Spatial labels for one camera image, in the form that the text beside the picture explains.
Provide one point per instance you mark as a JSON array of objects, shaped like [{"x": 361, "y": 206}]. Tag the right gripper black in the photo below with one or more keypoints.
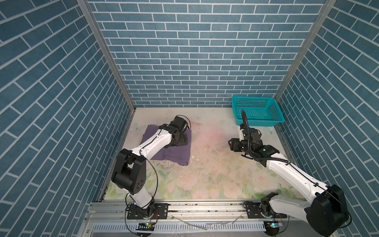
[{"x": 234, "y": 144}]

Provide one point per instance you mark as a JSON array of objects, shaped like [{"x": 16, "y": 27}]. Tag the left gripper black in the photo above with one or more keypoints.
[{"x": 183, "y": 140}]

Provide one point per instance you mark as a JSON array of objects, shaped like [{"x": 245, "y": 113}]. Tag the purple trousers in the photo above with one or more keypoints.
[{"x": 179, "y": 155}]

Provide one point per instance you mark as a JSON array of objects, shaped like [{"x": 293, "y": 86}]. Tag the teal plastic basket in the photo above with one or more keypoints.
[{"x": 260, "y": 111}]

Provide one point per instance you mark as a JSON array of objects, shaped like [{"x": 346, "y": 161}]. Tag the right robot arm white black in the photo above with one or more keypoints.
[{"x": 324, "y": 207}]

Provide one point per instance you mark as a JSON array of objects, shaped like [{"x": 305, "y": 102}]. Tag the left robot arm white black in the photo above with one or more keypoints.
[{"x": 130, "y": 170}]

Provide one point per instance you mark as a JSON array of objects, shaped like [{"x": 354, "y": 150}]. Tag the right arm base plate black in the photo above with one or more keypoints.
[{"x": 255, "y": 211}]

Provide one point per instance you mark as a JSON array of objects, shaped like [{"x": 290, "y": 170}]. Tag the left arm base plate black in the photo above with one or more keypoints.
[{"x": 156, "y": 211}]

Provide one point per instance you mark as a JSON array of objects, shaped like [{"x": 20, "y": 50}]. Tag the aluminium front rail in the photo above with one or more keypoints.
[{"x": 186, "y": 210}]

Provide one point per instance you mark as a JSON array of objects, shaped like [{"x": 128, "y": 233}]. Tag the white slotted cable duct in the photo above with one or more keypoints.
[{"x": 179, "y": 227}]

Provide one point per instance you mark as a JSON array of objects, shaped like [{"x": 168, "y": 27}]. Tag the left corner aluminium post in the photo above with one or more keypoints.
[{"x": 90, "y": 18}]

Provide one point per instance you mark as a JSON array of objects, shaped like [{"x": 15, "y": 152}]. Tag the corner aluminium post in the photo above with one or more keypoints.
[
  {"x": 90, "y": 18},
  {"x": 316, "y": 26}
]

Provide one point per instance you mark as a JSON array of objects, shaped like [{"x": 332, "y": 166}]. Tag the right corner aluminium post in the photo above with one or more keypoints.
[{"x": 316, "y": 26}]

